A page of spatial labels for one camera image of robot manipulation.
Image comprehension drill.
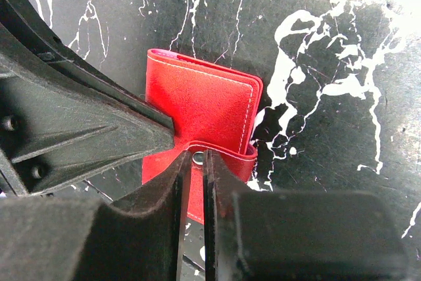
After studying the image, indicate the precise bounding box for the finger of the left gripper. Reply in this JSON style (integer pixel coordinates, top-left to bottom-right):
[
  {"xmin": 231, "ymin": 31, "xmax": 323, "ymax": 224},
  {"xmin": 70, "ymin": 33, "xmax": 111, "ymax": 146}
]
[
  {"xmin": 1, "ymin": 28, "xmax": 174, "ymax": 195},
  {"xmin": 1, "ymin": 0, "xmax": 174, "ymax": 130}
]

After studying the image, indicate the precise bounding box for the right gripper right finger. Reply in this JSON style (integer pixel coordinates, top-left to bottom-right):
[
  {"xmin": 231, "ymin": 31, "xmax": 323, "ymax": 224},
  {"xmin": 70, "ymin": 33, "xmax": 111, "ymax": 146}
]
[{"xmin": 203, "ymin": 150, "xmax": 408, "ymax": 280}]

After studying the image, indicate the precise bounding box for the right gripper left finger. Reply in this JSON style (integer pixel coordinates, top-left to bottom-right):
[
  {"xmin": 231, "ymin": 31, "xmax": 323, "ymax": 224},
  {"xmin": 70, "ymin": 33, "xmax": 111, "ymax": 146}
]
[{"xmin": 1, "ymin": 151, "xmax": 191, "ymax": 280}]

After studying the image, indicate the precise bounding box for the red leather card holder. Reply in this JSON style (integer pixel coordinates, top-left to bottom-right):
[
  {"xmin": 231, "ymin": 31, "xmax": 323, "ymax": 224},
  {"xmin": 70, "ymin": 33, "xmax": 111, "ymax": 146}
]
[{"xmin": 141, "ymin": 48, "xmax": 264, "ymax": 224}]

